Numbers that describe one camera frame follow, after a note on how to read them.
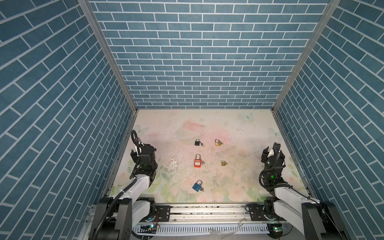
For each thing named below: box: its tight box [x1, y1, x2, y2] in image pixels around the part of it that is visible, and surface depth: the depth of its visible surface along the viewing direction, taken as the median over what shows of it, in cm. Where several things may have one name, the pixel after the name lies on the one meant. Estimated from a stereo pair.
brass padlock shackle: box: [214, 139, 224, 147], surface depth 104 cm
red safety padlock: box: [194, 153, 202, 168], surface depth 93 cm
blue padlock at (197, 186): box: [192, 179, 203, 192], surface depth 84 cm
